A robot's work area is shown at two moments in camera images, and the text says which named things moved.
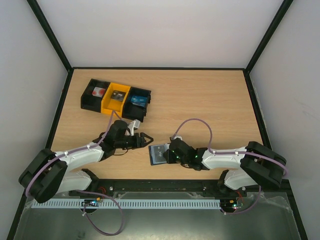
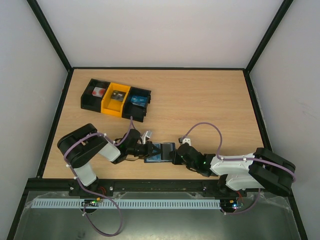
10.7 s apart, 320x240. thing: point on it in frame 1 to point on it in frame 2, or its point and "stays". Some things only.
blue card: (140, 101) stays
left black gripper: (142, 142) to (149, 152)
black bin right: (134, 111) stays
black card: (118, 95) stays
